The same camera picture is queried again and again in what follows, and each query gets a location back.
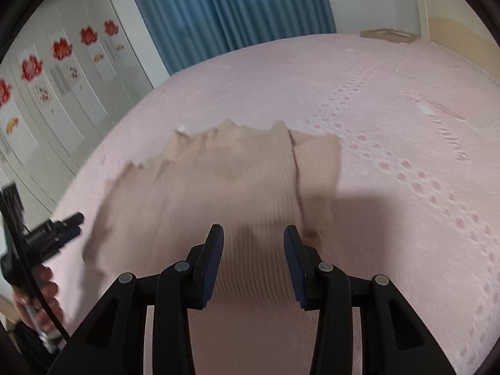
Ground white wardrobe with red flowers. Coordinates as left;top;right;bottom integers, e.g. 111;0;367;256
1;0;153;214

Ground beige bedside box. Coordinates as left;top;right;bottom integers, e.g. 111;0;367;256
360;29;418;44

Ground beige knitted sweater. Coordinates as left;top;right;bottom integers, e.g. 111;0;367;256
83;121;342;303

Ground cream wooden headboard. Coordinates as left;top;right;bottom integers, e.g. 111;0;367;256
417;0;500;80

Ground person's left hand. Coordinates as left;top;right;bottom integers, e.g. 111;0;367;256
11;265;65;340

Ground black cable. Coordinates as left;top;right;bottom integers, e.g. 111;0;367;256
0;190;71;342

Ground pink patterned bed cover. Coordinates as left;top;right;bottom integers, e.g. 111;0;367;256
55;34;499;374

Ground blue curtain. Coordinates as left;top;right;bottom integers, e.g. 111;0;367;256
135;0;337;75

